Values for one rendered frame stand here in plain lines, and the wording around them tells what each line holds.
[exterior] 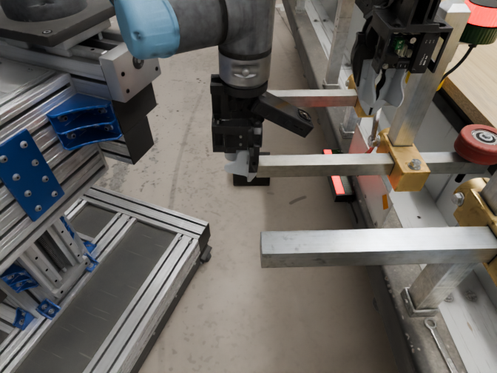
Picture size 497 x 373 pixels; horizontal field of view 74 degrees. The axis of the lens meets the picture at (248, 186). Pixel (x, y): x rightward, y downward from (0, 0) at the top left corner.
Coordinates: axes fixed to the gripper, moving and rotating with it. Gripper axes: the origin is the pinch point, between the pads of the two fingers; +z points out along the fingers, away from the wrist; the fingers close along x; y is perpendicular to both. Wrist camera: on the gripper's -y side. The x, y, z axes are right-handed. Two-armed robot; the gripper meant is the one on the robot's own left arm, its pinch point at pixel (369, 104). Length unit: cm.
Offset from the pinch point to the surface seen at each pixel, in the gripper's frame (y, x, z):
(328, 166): -0.4, -4.1, 13.1
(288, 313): -10, -3, 99
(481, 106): -12.4, 28.5, 8.8
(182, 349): 3, -43, 99
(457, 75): -25.5, 30.0, 8.8
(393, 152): -2.2, 8.3, 11.7
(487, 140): -1.0, 23.2, 8.2
